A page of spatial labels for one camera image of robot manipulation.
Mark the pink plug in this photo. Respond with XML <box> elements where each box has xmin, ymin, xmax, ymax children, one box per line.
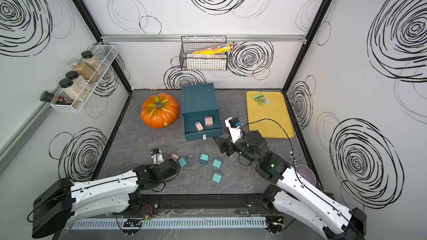
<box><xmin>195</xmin><ymin>121</ymin><xmax>204</xmax><ymax>132</ymax></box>
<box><xmin>205</xmin><ymin>116</ymin><xmax>214</xmax><ymax>127</ymax></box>
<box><xmin>170</xmin><ymin>153</ymin><xmax>180</xmax><ymax>160</ymax></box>

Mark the teal top drawer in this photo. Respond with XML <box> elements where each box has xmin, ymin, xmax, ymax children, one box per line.
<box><xmin>183</xmin><ymin>112</ymin><xmax>223</xmax><ymax>141</ymax></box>

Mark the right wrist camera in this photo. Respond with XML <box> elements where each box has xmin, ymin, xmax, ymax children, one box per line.
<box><xmin>225</xmin><ymin>117</ymin><xmax>243</xmax><ymax>143</ymax></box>

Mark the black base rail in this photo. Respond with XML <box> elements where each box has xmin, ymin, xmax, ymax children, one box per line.
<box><xmin>129</xmin><ymin>193</ymin><xmax>280</xmax><ymax>216</ymax></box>

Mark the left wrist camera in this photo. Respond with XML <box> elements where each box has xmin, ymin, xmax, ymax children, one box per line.
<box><xmin>151</xmin><ymin>148</ymin><xmax>163</xmax><ymax>164</ymax></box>

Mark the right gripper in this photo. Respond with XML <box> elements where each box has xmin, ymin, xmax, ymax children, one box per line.
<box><xmin>213</xmin><ymin>126</ymin><xmax>259</xmax><ymax>166</ymax></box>

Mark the green snack packet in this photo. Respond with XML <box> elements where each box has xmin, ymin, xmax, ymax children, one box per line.
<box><xmin>252</xmin><ymin>93</ymin><xmax>270</xmax><ymax>106</ymax></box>

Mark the spice jar cream powder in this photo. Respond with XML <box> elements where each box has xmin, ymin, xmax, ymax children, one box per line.
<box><xmin>58</xmin><ymin>78</ymin><xmax>87</xmax><ymax>102</ymax></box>

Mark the yellow tube package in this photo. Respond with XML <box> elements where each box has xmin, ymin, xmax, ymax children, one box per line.
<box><xmin>191</xmin><ymin>43</ymin><xmax>234</xmax><ymax>55</ymax></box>

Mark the purple cup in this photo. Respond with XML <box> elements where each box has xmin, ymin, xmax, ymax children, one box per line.
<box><xmin>294</xmin><ymin>164</ymin><xmax>317</xmax><ymax>186</ymax></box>

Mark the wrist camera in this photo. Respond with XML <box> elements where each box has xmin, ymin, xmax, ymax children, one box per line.
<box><xmin>151</xmin><ymin>148</ymin><xmax>163</xmax><ymax>164</ymax></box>
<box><xmin>225</xmin><ymin>117</ymin><xmax>243</xmax><ymax>143</ymax></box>

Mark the teal drawer cabinet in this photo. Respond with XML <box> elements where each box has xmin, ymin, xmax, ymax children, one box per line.
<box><xmin>182</xmin><ymin>83</ymin><xmax>219</xmax><ymax>117</ymax></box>

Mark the spice jar white powder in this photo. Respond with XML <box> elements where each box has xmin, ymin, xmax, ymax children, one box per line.
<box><xmin>65</xmin><ymin>71</ymin><xmax>91</xmax><ymax>94</ymax></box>

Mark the dark sauce bottle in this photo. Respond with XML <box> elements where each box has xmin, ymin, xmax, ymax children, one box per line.
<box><xmin>40</xmin><ymin>91</ymin><xmax>74</xmax><ymax>106</ymax></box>

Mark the clear wall shelf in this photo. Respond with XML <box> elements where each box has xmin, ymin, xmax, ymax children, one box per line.
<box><xmin>50</xmin><ymin>44</ymin><xmax>120</xmax><ymax>118</ymax></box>

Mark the yellow tray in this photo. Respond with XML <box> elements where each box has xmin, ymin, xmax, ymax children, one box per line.
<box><xmin>246</xmin><ymin>91</ymin><xmax>295</xmax><ymax>139</ymax></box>

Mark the teal plug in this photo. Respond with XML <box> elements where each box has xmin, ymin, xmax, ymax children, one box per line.
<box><xmin>178</xmin><ymin>156</ymin><xmax>191</xmax><ymax>168</ymax></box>
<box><xmin>212</xmin><ymin>158</ymin><xmax>222</xmax><ymax>169</ymax></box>
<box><xmin>212</xmin><ymin>171</ymin><xmax>223</xmax><ymax>183</ymax></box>
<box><xmin>199</xmin><ymin>154</ymin><xmax>209</xmax><ymax>164</ymax></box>

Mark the orange pumpkin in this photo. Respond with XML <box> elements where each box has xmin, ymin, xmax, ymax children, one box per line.
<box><xmin>140</xmin><ymin>93</ymin><xmax>180</xmax><ymax>129</ymax></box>

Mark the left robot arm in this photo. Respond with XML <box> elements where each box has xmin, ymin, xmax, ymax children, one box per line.
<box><xmin>27</xmin><ymin>158</ymin><xmax>180</xmax><ymax>239</ymax></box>

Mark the black wire basket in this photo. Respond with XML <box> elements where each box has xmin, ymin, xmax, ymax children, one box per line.
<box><xmin>179</xmin><ymin>35</ymin><xmax>229</xmax><ymax>71</ymax></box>

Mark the spice jar brown powder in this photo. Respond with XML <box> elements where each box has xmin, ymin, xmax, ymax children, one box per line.
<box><xmin>69</xmin><ymin>60</ymin><xmax>99</xmax><ymax>83</ymax></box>

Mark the grey cable duct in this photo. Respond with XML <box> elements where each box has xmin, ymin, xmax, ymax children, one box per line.
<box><xmin>71</xmin><ymin>217</ymin><xmax>267</xmax><ymax>231</ymax></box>

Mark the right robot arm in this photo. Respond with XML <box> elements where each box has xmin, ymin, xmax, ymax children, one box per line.
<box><xmin>213</xmin><ymin>131</ymin><xmax>367</xmax><ymax>240</ymax></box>

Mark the spice jar beige powder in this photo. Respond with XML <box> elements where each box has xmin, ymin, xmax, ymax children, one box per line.
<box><xmin>81</xmin><ymin>51</ymin><xmax>104</xmax><ymax>76</ymax></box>

